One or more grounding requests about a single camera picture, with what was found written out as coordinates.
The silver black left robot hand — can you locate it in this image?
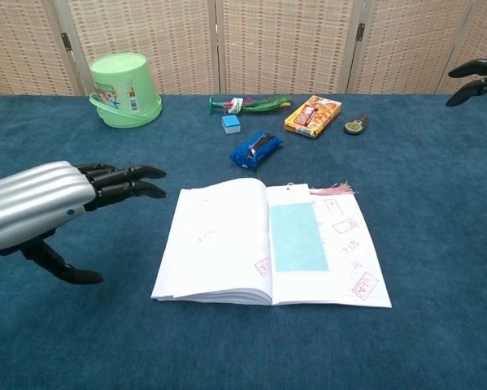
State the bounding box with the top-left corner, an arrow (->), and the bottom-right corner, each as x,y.
0,160 -> 167,285

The yellow cover notebook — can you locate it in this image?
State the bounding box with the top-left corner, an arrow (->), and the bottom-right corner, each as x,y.
150,177 -> 393,309

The teal white bookmark pink tassel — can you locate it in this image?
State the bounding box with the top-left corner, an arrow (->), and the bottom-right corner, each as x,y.
266,181 -> 356,274

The olive green tape measure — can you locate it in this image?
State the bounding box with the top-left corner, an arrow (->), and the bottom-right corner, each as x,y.
342,115 -> 370,137

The green plastic bucket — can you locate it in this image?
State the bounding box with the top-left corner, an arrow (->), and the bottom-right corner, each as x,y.
88,54 -> 163,130

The blue felt table cover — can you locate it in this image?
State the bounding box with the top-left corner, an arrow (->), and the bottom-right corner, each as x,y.
0,93 -> 487,390

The yellow curry box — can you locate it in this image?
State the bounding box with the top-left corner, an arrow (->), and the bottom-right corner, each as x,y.
284,94 -> 342,140

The bamboo folding screen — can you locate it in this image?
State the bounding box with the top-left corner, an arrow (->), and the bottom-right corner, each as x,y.
0,0 -> 487,98

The blue white eraser block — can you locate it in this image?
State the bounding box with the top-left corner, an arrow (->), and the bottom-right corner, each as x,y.
220,115 -> 241,135

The blue tissue pack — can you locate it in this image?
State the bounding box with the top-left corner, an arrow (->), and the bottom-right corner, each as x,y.
228,130 -> 285,171

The green feather shuttlecock toy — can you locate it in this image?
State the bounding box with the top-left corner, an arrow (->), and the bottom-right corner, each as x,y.
208,93 -> 295,116

